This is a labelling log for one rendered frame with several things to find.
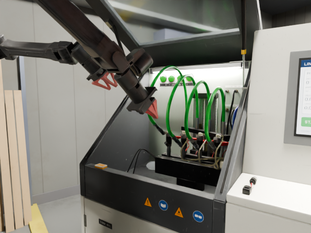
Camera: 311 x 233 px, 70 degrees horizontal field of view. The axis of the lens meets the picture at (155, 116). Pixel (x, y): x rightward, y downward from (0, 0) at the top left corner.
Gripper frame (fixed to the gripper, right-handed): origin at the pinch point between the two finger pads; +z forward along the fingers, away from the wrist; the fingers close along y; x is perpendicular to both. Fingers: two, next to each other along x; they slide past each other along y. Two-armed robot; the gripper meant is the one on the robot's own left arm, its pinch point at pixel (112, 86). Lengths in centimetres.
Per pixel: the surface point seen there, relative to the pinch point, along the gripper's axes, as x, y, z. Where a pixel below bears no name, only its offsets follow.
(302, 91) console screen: -18, -57, 40
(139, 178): 25.3, -5.2, 29.8
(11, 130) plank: -2, 176, -2
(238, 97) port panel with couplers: -35, -26, 49
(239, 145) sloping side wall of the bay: 4, -38, 41
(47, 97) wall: -54, 185, 2
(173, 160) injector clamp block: 8.7, -6.0, 42.0
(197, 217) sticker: 32, -27, 42
